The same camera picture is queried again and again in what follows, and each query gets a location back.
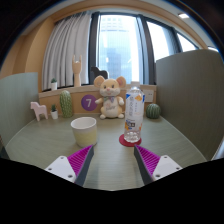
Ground cream plush mouse toy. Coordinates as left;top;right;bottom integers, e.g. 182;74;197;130
93;75;127;120

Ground round purple number sign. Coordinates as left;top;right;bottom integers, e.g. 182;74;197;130
80;94;98;112

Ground grey desk partition panel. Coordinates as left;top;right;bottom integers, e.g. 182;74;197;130
155;49;224;161

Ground pink wooden horse figure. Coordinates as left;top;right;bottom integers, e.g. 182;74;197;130
30;101;49;122

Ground small potted plant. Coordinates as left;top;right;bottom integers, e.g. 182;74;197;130
49;103;59;120
50;77;59;91

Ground round green cactus ornament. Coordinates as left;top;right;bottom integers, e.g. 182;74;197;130
145;103;162;120

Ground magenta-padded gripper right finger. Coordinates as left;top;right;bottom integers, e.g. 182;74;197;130
133;144;183;187

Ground wooden hand figure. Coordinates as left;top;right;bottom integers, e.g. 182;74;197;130
71;54;83;88

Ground clear plastic water bottle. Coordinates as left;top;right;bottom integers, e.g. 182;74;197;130
123;86;146;144

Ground pale yellow cup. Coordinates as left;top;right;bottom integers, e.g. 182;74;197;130
70;116;98;148

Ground flat round red coaster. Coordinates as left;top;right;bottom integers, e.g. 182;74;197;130
118;133;143;148

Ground pale green desk partition panel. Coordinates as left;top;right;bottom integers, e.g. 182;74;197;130
0;72;40;148

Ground ceiling lights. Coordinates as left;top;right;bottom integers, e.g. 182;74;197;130
177;12;219;52

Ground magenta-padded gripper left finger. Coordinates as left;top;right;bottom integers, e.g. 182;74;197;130
44;144;95;188

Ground white wall socket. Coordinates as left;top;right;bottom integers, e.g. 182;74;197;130
143;89;155;103

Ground grey window curtain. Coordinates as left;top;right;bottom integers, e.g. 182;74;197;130
41;11;93;92

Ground tall green cactus ornament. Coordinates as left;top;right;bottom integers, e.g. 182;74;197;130
59;89;74;118

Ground black horse figure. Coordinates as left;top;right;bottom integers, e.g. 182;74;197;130
90;66;110;80

